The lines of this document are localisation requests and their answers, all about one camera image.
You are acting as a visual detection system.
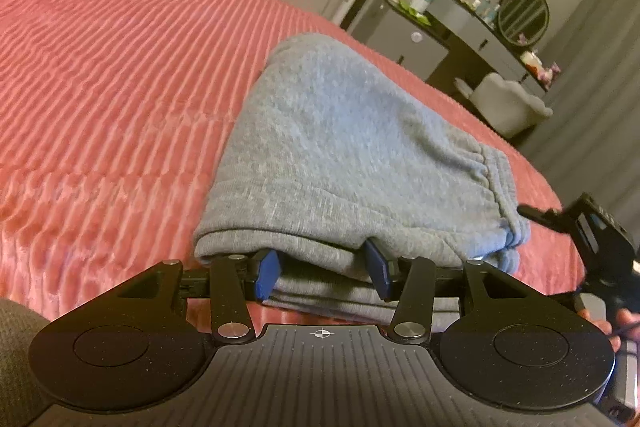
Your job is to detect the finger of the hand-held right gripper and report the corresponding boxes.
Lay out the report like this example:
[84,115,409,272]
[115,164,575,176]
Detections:
[517,204,569,234]

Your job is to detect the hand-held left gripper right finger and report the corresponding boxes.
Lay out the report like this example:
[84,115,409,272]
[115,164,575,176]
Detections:
[362,238,542,343]

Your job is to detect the pink ribbed blanket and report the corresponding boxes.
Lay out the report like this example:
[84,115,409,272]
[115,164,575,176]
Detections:
[0,0,589,334]

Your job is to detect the grey vanity desk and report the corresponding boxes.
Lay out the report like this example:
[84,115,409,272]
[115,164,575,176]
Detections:
[425,0,551,98]

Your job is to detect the grey pants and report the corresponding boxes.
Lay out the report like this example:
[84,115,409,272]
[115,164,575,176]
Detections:
[192,33,532,326]

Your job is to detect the grey curtain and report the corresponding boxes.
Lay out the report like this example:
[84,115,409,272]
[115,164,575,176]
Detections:
[520,0,640,249]

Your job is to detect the round black framed mirror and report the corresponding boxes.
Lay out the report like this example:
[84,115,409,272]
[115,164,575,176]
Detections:
[497,0,551,48]

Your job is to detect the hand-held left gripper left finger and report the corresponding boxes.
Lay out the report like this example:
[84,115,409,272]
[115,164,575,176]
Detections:
[106,249,282,346]

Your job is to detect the grey drawer cabinet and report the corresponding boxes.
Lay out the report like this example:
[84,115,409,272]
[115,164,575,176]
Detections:
[344,0,451,83]

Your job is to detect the white and red container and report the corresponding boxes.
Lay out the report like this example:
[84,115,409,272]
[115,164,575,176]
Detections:
[519,49,544,76]

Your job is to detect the person's right hand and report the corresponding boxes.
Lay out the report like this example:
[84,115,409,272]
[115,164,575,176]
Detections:
[580,307,640,355]

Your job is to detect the green leafy item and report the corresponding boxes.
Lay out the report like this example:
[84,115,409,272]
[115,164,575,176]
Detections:
[399,1,434,26]

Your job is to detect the white shell back chair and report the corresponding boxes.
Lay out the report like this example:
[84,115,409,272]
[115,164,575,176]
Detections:
[453,71,555,139]

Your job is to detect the person's dark grey clothing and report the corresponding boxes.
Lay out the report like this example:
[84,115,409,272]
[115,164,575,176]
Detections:
[0,297,52,414]

